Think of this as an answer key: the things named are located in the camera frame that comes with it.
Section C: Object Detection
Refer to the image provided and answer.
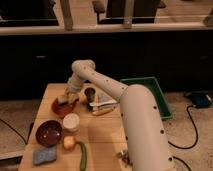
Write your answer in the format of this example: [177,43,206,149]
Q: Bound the orange-red bowl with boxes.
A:
[51,98,78,118]

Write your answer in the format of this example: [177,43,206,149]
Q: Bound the black office chair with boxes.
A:
[92,0,166,24]

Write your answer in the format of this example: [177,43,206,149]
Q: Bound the black cable left floor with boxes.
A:
[0,118,28,145]

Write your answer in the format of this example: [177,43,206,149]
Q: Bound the white lidded jar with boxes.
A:
[63,113,80,132]

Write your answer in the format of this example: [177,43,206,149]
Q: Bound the yellow onion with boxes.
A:
[63,136,76,150]

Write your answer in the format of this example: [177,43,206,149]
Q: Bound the grey folded cloth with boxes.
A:
[98,93,112,102]

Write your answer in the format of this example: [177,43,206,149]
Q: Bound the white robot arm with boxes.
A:
[65,60,176,171]

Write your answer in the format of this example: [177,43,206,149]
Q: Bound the white handled utensil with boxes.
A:
[88,100,118,110]

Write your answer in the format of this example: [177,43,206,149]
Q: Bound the blue sponge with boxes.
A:
[33,146,57,165]

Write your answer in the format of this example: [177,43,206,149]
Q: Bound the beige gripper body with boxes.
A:
[57,87,79,105]

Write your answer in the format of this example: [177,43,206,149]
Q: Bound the bunch of dark grapes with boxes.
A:
[116,150,132,166]

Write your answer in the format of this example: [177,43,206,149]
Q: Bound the green chili pepper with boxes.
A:
[77,141,87,171]

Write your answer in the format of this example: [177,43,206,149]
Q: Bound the dark maroon bowl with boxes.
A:
[35,120,62,147]

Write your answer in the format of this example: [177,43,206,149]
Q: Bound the dark metal cup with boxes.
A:
[84,87,95,102]

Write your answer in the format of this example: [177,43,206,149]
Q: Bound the blue device on floor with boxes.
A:
[185,92,212,108]

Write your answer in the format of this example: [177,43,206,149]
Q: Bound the green plastic tray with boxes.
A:
[121,77,173,121]

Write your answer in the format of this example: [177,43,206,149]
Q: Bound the black floor cable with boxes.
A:
[167,104,201,171]

